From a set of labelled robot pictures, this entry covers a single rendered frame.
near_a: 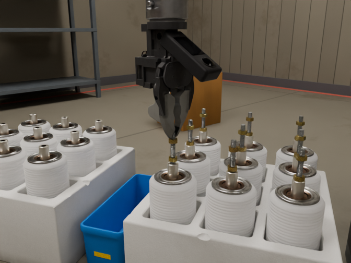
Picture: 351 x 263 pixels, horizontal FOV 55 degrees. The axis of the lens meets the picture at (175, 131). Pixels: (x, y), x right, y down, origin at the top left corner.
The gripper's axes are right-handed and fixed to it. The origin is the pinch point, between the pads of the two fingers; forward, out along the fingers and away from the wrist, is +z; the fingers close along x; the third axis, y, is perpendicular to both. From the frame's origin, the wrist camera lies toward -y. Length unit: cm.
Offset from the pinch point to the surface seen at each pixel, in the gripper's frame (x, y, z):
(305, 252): -5.2, -25.2, 16.8
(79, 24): -123, 244, -23
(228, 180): -3.9, -10.0, 8.2
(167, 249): 6.3, -4.2, 21.0
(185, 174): -2.0, -0.7, 9.4
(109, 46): -154, 244, -2
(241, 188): -4.9, -12.2, 9.5
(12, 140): 13, 51, 11
